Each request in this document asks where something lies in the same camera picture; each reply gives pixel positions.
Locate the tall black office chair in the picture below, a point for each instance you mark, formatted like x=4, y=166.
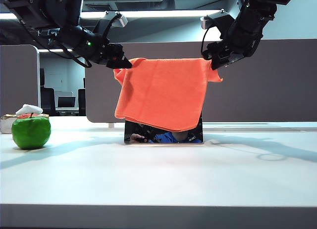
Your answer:
x=47, y=100

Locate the wide grey desk partition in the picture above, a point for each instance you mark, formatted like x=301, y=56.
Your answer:
x=260, y=83

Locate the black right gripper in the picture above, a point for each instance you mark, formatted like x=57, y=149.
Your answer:
x=223, y=51

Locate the black framed standing mirror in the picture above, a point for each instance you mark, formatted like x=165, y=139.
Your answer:
x=158, y=138

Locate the green apple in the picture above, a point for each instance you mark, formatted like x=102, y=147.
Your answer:
x=31, y=133

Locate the narrow grey desk partition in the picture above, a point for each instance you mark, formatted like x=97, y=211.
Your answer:
x=17, y=83

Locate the orange microfiber cloth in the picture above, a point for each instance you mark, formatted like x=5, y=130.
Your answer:
x=163, y=95

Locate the short ceiling light strip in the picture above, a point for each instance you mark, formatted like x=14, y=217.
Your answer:
x=43, y=50

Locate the dark laptop screen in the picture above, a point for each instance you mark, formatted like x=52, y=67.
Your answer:
x=66, y=102

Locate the white background desk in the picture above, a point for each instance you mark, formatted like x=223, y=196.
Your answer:
x=67, y=110

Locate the gold and white tissue box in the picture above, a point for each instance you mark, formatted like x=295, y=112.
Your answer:
x=5, y=125

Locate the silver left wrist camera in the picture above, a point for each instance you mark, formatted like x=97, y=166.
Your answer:
x=122, y=20

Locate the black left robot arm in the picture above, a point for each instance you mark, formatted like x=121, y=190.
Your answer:
x=49, y=16

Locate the white tissue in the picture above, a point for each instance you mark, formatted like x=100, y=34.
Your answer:
x=27, y=108

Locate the white partition foot bracket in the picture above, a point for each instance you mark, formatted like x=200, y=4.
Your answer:
x=111, y=125

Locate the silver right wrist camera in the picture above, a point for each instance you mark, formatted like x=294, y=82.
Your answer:
x=205, y=21

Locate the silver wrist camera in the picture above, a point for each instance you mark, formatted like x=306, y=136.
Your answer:
x=122, y=20
x=205, y=21

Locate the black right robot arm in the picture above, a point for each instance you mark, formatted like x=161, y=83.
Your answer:
x=250, y=23

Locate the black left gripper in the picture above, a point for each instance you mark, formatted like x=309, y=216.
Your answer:
x=105, y=53

